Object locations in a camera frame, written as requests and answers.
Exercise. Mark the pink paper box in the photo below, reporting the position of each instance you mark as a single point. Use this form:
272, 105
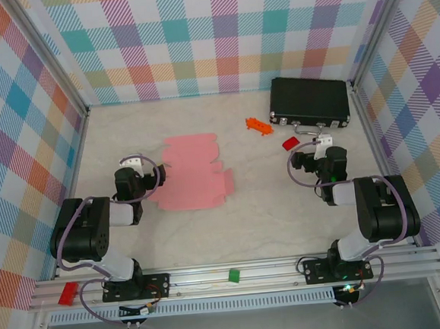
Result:
194, 174

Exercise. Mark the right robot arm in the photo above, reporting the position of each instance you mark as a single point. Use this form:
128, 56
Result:
384, 212

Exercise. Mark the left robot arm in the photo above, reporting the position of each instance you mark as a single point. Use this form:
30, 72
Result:
84, 228

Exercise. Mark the small red flat block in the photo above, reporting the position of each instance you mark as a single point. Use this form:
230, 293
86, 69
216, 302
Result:
290, 143

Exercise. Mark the orange plastic toy piece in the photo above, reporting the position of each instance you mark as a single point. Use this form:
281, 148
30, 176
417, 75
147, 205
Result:
259, 126

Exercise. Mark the black carrying case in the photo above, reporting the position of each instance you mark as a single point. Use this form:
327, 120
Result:
308, 96

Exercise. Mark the green cube block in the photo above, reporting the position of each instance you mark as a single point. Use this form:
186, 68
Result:
234, 276

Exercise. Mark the red toy brick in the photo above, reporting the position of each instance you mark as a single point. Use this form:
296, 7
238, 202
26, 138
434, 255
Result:
68, 294

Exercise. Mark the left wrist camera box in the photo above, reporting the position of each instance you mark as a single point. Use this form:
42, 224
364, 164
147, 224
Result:
132, 164

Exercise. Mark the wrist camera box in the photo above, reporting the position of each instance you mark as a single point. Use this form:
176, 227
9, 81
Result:
132, 164
323, 143

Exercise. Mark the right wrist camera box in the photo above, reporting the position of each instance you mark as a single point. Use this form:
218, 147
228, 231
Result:
323, 143

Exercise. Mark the aluminium table side rail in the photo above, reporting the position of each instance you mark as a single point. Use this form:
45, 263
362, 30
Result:
76, 173
373, 141

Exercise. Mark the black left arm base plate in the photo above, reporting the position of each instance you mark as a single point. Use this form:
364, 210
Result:
159, 285

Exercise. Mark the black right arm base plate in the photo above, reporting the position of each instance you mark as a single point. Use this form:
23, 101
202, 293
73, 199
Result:
316, 273

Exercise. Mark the aluminium mounting rail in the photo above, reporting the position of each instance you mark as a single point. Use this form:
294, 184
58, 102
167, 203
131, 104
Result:
267, 277

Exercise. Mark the aluminium frame post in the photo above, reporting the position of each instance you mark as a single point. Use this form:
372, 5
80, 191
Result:
49, 56
377, 26

